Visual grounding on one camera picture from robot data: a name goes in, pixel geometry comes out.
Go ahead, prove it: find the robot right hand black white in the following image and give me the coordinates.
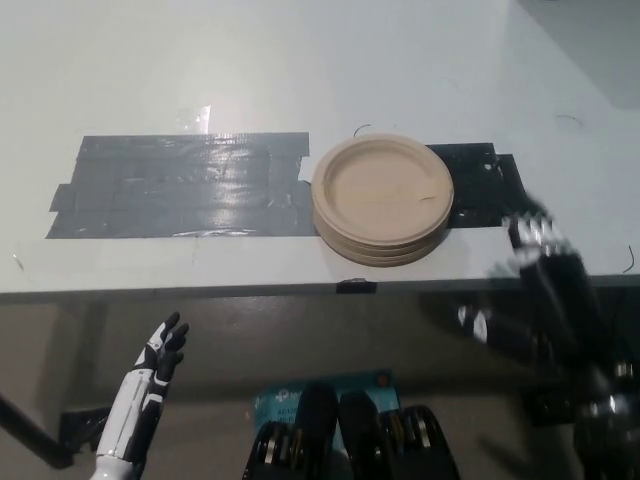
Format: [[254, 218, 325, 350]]
[[457, 193, 609, 374]]

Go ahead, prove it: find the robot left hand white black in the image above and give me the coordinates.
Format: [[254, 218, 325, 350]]
[[97, 312, 191, 464]]

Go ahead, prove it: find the stack of beige paper plates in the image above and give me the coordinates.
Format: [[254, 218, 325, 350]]
[[311, 133, 455, 269]]

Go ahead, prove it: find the black pole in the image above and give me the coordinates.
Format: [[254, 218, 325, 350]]
[[0, 389, 77, 470]]

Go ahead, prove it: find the large black tape patch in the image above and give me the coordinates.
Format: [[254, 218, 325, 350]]
[[424, 142, 527, 230]]

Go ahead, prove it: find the teal cardboard box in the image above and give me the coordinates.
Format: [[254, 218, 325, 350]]
[[253, 368, 403, 451]]

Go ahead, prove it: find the large grey duct tape patch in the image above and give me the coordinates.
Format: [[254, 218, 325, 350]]
[[48, 131, 326, 241]]

